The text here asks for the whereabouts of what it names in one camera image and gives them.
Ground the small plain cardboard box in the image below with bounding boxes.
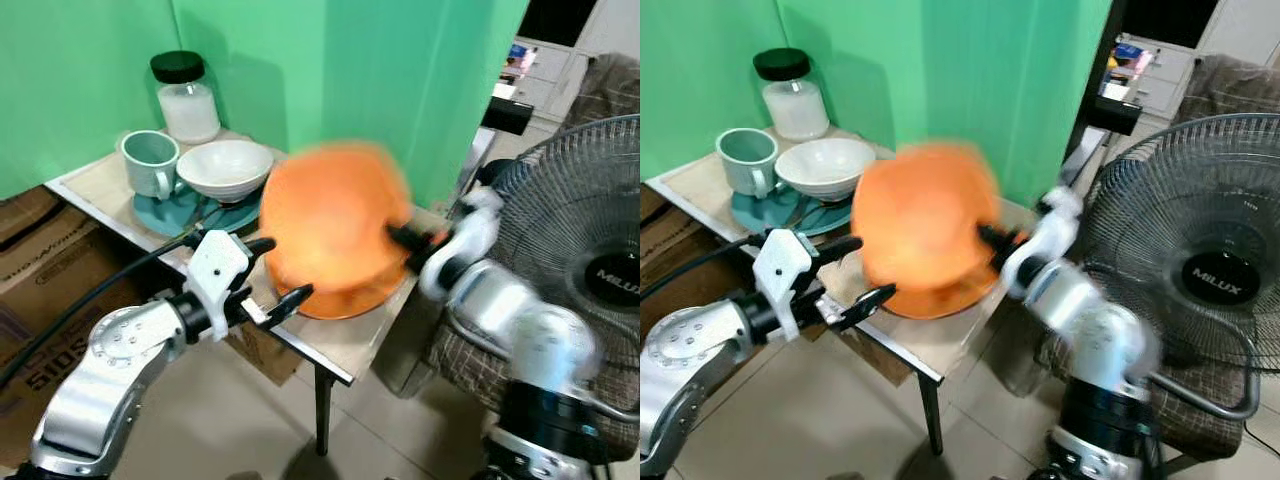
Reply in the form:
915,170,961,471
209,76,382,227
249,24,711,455
800,318,918,388
224,318,307,388

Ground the black Milux floor fan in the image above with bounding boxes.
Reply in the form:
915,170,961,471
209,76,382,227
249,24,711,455
486,114,641,426
1077,112,1280,423

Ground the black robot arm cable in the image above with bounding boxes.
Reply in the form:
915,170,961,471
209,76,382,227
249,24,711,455
640,236,769,301
0,232,206,391

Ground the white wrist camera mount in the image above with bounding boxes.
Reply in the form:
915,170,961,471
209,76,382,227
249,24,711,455
185,230,252,314
420,188,504,301
752,228,814,342
1000,186,1087,297

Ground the large printed cardboard box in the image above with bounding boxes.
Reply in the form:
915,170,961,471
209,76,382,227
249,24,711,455
640,180,746,326
0,185,186,471

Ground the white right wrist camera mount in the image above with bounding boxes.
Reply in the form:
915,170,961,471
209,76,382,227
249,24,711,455
420,188,504,301
1000,186,1087,297

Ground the orange plate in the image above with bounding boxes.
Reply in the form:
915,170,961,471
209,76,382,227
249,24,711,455
257,141,414,322
850,141,1005,320

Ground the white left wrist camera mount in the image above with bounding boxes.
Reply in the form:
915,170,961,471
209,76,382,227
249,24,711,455
185,230,252,314
752,228,814,342

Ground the white drawer cabinet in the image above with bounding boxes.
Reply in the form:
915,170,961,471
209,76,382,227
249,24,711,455
493,0,641,126
1098,0,1280,126

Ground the small beige-topped table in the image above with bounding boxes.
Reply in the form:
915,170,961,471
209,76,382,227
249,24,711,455
45,127,453,458
645,127,1038,458

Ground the green backdrop cloth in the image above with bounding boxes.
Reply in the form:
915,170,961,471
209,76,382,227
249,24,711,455
640,0,1114,208
0,0,532,208

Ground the white ribbed bowl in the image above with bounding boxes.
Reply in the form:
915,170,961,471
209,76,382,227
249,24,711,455
177,139,276,205
774,137,879,203

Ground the glass jar with black lid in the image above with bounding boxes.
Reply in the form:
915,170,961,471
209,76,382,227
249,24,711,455
150,50,222,146
752,47,831,142

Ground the teal plate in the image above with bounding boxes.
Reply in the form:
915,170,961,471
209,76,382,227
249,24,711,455
729,184,857,239
133,184,264,239

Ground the pale green mug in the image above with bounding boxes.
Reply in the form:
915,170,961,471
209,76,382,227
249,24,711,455
120,130,184,201
715,128,782,198

